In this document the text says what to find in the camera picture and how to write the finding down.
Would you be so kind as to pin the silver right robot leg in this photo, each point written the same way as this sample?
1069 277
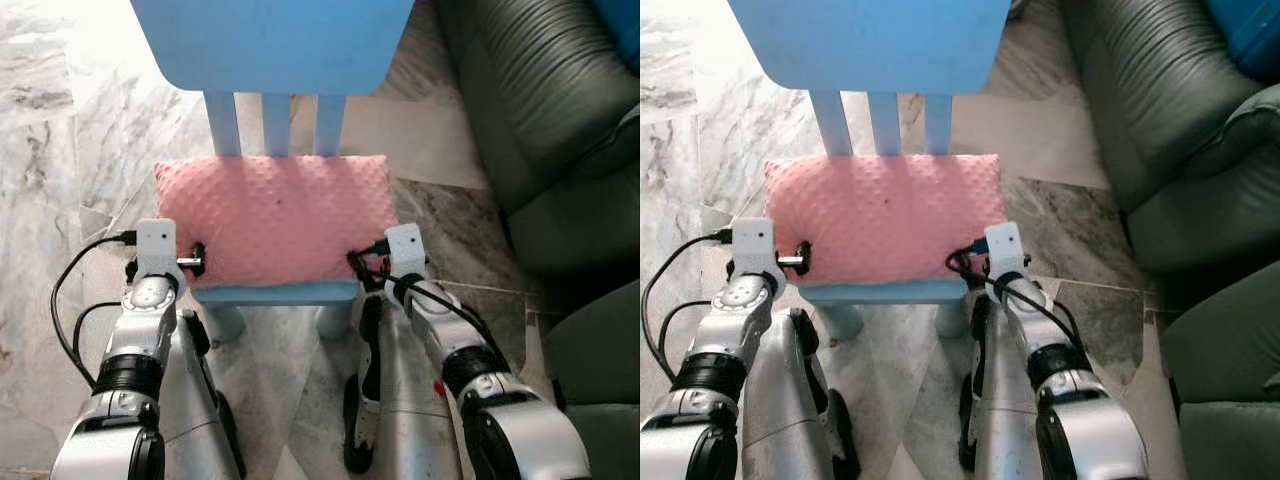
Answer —
1005 420
405 400

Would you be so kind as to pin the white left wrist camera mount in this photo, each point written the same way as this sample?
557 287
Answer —
155 240
752 240

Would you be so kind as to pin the light blue wooden chair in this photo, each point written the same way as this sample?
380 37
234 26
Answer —
270 45
870 45

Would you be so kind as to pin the silver robot leg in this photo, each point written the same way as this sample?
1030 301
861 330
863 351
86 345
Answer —
1005 420
405 400
790 400
190 400

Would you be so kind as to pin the pink dotted plush pillow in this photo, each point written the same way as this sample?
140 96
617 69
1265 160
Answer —
275 215
885 215

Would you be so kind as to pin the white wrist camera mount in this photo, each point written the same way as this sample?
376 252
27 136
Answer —
752 240
1005 245
155 240
405 245

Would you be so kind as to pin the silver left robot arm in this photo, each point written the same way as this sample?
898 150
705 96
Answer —
730 335
135 340

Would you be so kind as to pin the dark green leather sofa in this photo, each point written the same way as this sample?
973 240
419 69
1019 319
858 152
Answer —
550 100
600 370
1230 370
1150 100

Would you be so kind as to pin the silver left robot leg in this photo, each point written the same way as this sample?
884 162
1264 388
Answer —
790 400
190 400

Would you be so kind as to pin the blue cushion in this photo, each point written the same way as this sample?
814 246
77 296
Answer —
1250 35
624 25

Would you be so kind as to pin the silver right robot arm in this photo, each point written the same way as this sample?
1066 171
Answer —
1090 430
520 430

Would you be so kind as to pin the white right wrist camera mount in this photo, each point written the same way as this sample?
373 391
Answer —
405 245
1005 245

